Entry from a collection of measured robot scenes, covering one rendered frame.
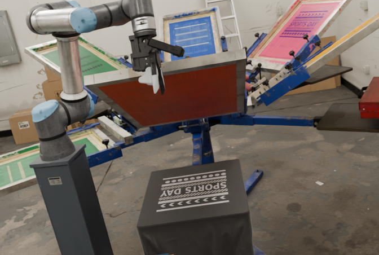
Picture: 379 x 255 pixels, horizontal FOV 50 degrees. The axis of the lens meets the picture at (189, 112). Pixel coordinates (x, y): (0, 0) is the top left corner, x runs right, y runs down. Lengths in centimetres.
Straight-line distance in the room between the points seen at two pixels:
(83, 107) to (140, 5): 70
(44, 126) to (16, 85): 504
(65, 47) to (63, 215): 74
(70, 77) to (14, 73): 502
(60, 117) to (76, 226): 50
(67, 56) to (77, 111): 25
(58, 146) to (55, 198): 24
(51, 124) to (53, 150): 11
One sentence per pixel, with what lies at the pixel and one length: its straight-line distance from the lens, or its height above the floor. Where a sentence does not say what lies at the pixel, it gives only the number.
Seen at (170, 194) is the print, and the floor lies 95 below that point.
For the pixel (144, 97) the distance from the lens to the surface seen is 169.
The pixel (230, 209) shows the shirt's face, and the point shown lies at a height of 95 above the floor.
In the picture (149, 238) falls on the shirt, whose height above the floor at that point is 89.
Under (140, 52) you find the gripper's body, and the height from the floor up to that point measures 163.
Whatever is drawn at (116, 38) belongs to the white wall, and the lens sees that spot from 617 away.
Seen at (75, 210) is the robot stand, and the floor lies 96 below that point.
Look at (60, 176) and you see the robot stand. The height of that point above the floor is 113.
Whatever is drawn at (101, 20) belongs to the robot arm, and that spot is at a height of 174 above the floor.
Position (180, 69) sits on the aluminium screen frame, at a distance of 142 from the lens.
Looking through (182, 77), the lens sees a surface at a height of 148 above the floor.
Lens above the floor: 180
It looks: 17 degrees down
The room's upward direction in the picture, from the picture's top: 11 degrees counter-clockwise
